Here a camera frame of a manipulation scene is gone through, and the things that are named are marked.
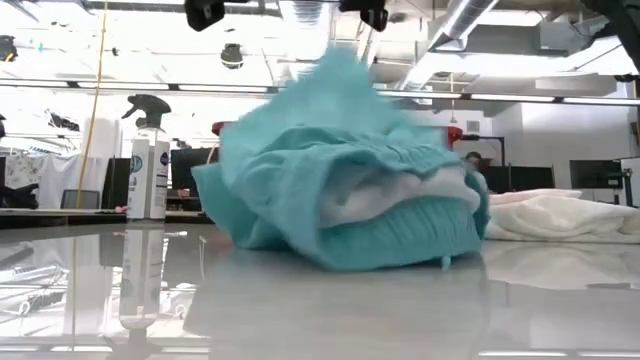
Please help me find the white draped sheet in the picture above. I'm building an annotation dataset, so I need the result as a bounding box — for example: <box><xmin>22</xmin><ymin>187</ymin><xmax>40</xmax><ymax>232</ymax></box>
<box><xmin>3</xmin><ymin>151</ymin><xmax>85</xmax><ymax>209</ymax></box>

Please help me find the yellow hanging rope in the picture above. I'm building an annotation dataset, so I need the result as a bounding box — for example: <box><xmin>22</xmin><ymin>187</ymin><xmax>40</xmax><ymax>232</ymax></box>
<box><xmin>73</xmin><ymin>0</ymin><xmax>109</xmax><ymax>209</ymax></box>

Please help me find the black ceiling camera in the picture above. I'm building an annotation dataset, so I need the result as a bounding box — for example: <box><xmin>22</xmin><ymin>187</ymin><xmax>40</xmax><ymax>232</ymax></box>
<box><xmin>218</xmin><ymin>43</ymin><xmax>245</xmax><ymax>70</ymax></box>

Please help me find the large black monitor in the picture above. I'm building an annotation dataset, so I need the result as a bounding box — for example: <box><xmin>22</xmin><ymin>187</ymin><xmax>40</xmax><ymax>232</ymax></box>
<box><xmin>481</xmin><ymin>164</ymin><xmax>556</xmax><ymax>195</ymax></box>

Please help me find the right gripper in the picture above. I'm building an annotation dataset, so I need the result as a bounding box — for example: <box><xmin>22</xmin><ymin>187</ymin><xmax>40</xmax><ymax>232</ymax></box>
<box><xmin>339</xmin><ymin>0</ymin><xmax>389</xmax><ymax>32</ymax></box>

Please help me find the black monitor behind bottle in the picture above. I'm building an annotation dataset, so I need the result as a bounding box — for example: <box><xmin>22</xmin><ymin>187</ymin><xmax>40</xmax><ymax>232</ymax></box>
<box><xmin>170</xmin><ymin>147</ymin><xmax>220</xmax><ymax>211</ymax></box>

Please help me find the long ceiling light strip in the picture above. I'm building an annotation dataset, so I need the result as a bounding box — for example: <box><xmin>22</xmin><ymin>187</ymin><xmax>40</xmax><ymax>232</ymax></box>
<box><xmin>0</xmin><ymin>78</ymin><xmax>640</xmax><ymax>107</ymax></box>

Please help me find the black bag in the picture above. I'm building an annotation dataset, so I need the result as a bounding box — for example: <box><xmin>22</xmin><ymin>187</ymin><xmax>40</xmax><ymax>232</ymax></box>
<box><xmin>0</xmin><ymin>182</ymin><xmax>41</xmax><ymax>211</ymax></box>

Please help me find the small black monitor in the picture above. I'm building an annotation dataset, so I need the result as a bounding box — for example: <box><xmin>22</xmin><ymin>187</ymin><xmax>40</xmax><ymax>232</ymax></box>
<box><xmin>569</xmin><ymin>159</ymin><xmax>624</xmax><ymax>191</ymax></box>

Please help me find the grey chair back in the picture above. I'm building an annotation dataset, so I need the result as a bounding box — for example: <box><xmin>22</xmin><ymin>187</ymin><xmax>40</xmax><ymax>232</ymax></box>
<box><xmin>60</xmin><ymin>189</ymin><xmax>102</xmax><ymax>210</ymax></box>

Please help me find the white knitted garment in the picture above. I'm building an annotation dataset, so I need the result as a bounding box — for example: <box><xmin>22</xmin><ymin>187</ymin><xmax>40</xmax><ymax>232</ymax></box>
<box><xmin>483</xmin><ymin>192</ymin><xmax>640</xmax><ymax>245</ymax></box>

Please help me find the clear spray bottle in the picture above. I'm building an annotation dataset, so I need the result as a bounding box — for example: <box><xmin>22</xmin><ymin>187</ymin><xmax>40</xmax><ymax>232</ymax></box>
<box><xmin>121</xmin><ymin>93</ymin><xmax>172</xmax><ymax>222</ymax></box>

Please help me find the red plastic laundry bin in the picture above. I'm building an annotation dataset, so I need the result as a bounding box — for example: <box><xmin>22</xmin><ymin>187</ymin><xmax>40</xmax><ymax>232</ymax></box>
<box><xmin>210</xmin><ymin>120</ymin><xmax>464</xmax><ymax>152</ymax></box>

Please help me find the slanted silver ventilation duct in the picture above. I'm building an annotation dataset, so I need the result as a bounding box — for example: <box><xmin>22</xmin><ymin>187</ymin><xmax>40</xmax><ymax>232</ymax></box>
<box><xmin>397</xmin><ymin>0</ymin><xmax>501</xmax><ymax>94</ymax></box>

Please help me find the teal garment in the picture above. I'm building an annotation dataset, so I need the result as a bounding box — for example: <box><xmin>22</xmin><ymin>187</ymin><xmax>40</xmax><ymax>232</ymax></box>
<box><xmin>191</xmin><ymin>47</ymin><xmax>491</xmax><ymax>273</ymax></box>

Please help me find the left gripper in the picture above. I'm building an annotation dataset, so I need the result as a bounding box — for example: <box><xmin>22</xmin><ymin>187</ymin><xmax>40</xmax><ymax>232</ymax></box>
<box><xmin>183</xmin><ymin>0</ymin><xmax>227</xmax><ymax>32</ymax></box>

